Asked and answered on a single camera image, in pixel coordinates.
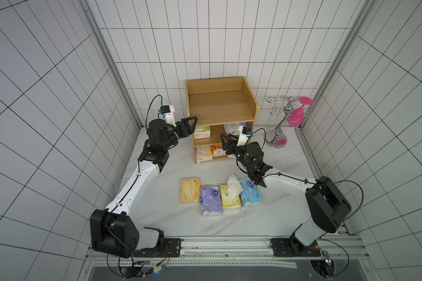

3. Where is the right base cable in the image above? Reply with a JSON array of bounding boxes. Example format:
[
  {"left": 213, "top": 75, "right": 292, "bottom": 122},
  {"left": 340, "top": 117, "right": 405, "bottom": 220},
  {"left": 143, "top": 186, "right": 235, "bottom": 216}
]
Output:
[{"left": 311, "top": 238, "right": 354, "bottom": 279}]

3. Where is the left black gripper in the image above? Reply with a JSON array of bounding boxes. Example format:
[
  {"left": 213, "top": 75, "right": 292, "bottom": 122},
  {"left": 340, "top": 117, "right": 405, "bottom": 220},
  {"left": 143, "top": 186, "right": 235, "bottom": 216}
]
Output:
[{"left": 163, "top": 116, "right": 199, "bottom": 148}]

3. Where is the yellow-green tissue pack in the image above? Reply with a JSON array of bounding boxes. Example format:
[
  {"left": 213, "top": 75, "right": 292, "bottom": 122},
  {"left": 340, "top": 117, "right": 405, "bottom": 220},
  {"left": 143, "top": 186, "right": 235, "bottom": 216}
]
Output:
[{"left": 220, "top": 174, "right": 243, "bottom": 210}]

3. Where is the wooden three-tier shelf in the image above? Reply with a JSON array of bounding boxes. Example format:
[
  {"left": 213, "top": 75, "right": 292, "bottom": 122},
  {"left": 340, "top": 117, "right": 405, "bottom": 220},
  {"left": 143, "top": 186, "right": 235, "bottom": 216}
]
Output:
[{"left": 185, "top": 76, "right": 259, "bottom": 154}]

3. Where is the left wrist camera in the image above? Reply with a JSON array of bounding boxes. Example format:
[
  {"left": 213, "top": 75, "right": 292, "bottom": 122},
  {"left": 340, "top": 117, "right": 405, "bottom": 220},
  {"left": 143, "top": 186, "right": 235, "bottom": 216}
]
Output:
[{"left": 158, "top": 105, "right": 176, "bottom": 127}]

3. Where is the yellow tissue pack middle shelf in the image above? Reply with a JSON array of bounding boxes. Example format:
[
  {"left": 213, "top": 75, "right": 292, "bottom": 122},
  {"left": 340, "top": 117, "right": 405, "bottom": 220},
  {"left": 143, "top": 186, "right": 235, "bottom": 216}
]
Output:
[{"left": 193, "top": 126, "right": 211, "bottom": 139}]

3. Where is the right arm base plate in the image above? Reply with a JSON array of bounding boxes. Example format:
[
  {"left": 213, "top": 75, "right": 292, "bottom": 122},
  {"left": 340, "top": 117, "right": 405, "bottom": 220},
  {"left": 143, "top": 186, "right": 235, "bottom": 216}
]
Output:
[{"left": 270, "top": 238, "right": 321, "bottom": 258}]

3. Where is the base cable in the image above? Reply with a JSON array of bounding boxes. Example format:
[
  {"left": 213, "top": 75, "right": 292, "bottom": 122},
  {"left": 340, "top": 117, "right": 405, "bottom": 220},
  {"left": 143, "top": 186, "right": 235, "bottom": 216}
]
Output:
[
  {"left": 105, "top": 245, "right": 170, "bottom": 280},
  {"left": 311, "top": 238, "right": 354, "bottom": 279}
]

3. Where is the beige tissue pack bottom left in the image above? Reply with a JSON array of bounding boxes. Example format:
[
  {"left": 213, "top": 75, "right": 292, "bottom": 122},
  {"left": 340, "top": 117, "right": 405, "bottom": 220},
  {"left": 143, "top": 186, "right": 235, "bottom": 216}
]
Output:
[{"left": 195, "top": 145, "right": 213, "bottom": 164}]

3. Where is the blue tissue pack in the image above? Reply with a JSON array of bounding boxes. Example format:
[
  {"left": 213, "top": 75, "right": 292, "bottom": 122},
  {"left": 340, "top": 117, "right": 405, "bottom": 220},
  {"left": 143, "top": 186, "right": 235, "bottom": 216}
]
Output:
[{"left": 240, "top": 179, "right": 263, "bottom": 207}]

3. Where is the left base cable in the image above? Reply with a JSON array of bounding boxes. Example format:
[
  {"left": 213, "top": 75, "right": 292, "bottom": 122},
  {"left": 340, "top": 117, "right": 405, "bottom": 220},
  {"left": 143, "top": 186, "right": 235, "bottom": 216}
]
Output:
[{"left": 105, "top": 245, "right": 170, "bottom": 280}]

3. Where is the white purple tissue pack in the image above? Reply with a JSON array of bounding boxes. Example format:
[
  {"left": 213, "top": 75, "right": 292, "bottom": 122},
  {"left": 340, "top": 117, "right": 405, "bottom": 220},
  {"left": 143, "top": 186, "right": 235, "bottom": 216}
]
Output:
[{"left": 224, "top": 122, "right": 247, "bottom": 136}]

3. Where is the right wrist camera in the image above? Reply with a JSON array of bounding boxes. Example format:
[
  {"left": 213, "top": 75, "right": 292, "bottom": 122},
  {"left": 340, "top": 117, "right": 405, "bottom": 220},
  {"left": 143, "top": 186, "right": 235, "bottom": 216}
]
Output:
[{"left": 237, "top": 125, "right": 253, "bottom": 146}]

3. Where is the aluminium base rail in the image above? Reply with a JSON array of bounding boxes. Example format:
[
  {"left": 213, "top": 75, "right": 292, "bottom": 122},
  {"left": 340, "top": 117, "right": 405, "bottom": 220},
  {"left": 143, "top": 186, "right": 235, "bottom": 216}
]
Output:
[{"left": 82, "top": 235, "right": 373, "bottom": 276}]

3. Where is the orange-yellow tissue pack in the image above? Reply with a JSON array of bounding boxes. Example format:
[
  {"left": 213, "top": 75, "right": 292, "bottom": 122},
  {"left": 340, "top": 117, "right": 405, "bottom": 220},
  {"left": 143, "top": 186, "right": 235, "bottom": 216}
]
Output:
[{"left": 179, "top": 177, "right": 201, "bottom": 204}]

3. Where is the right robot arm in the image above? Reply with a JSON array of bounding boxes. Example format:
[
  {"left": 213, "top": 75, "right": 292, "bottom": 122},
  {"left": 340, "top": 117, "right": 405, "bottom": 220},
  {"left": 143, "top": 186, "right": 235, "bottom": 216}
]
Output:
[{"left": 220, "top": 134, "right": 352, "bottom": 252}]

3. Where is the clear plastic cup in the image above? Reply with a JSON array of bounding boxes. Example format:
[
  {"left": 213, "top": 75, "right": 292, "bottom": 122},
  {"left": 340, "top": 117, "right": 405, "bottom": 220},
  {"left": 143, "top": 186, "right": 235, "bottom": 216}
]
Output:
[{"left": 115, "top": 178, "right": 129, "bottom": 194}]

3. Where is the chrome glass holder stand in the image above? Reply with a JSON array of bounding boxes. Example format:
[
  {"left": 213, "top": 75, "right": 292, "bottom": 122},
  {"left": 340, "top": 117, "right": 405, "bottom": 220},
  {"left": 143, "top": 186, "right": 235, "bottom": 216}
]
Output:
[{"left": 265, "top": 96, "right": 314, "bottom": 149}]

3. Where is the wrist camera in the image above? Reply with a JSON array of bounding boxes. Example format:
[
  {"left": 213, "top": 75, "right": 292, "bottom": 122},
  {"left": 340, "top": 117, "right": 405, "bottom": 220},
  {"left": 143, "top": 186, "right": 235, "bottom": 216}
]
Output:
[
  {"left": 237, "top": 125, "right": 253, "bottom": 146},
  {"left": 158, "top": 105, "right": 176, "bottom": 127}
]

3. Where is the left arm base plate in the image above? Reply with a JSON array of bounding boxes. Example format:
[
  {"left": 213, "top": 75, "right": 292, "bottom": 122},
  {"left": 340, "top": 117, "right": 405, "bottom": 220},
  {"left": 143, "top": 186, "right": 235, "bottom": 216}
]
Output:
[{"left": 133, "top": 238, "right": 182, "bottom": 258}]

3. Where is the orange tissue pack bottom middle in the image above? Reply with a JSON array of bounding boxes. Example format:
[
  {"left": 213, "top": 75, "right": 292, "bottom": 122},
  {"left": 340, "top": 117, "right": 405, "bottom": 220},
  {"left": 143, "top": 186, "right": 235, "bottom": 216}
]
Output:
[{"left": 211, "top": 144, "right": 226, "bottom": 158}]

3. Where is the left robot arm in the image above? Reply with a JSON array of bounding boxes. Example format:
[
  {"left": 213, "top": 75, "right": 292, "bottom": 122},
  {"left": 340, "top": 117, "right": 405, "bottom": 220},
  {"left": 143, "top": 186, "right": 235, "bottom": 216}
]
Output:
[{"left": 90, "top": 117, "right": 198, "bottom": 258}]

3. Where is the pink wine glass lower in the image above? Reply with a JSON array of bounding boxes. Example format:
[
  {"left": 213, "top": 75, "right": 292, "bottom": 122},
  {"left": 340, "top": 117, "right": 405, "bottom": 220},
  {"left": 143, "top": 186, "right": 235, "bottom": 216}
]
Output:
[{"left": 287, "top": 108, "right": 305, "bottom": 127}]

